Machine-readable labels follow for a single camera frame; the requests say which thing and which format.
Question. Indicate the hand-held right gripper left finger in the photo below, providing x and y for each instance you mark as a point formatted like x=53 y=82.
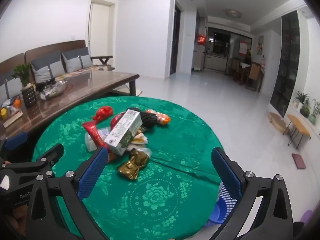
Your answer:
x=92 y=172

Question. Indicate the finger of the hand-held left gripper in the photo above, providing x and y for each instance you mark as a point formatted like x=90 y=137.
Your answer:
x=17 y=138
x=53 y=153

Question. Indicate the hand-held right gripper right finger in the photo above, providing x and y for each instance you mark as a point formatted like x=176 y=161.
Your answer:
x=226 y=173

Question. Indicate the blue plastic basket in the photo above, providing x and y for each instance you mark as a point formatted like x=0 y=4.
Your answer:
x=218 y=212

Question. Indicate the crushed red can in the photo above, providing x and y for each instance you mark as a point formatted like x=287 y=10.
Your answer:
x=115 y=122

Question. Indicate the red plastic bag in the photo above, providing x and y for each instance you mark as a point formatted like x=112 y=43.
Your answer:
x=103 y=112

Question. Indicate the book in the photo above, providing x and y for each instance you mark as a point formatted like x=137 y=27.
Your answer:
x=13 y=118

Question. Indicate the clear plastic container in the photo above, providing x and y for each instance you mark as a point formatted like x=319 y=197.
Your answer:
x=89 y=143

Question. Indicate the yellow fruit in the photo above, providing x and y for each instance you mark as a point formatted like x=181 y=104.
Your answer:
x=3 y=112

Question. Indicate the orange fruit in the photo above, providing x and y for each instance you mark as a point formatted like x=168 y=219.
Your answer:
x=17 y=103

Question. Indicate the gold foil wrapper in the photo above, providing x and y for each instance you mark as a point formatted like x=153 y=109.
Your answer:
x=130 y=167

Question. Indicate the red snack wrapper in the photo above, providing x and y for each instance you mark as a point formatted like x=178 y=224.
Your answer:
x=93 y=133

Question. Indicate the green plant in black pot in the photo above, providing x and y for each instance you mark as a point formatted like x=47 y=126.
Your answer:
x=28 y=97

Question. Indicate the white green carton box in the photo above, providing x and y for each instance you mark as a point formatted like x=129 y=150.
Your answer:
x=122 y=132

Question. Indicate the grey pillow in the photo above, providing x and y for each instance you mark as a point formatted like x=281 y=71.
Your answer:
x=6 y=85
x=76 y=60
x=47 y=66

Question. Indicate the yellow clear wrapper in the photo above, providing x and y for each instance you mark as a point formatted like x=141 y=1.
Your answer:
x=140 y=139

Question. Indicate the green floral tablecloth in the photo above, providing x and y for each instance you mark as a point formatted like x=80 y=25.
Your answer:
x=155 y=192

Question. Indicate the purple mat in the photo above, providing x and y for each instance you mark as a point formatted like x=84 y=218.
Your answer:
x=298 y=161

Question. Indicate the orange snack packet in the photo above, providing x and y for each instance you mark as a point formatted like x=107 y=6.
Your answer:
x=163 y=118

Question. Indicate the wooden side table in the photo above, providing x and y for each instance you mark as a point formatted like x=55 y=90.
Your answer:
x=298 y=127

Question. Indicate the wooden coffee table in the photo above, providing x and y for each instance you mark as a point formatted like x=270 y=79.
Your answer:
x=100 y=80

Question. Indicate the wooden dining chair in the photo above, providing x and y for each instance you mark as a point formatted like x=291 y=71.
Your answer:
x=253 y=75
x=237 y=67

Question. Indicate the plant in green vase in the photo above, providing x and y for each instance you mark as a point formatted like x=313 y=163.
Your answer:
x=314 y=116

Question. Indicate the small potted plant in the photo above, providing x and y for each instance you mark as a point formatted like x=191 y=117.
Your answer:
x=301 y=98

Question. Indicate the brown wooden sofa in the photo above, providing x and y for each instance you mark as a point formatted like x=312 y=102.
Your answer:
x=72 y=45

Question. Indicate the kitchen counter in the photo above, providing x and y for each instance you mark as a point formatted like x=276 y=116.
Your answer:
x=215 y=61

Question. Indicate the dark glass cabinet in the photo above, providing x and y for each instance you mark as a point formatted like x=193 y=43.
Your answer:
x=287 y=67

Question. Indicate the dark door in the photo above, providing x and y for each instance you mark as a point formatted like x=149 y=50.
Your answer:
x=176 y=37

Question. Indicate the round ceiling lamp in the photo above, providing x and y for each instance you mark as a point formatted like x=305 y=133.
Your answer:
x=233 y=13

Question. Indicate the framed wall picture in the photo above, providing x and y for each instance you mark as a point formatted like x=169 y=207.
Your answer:
x=260 y=45

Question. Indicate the red wall decoration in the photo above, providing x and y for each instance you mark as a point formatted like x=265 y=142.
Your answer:
x=201 y=40

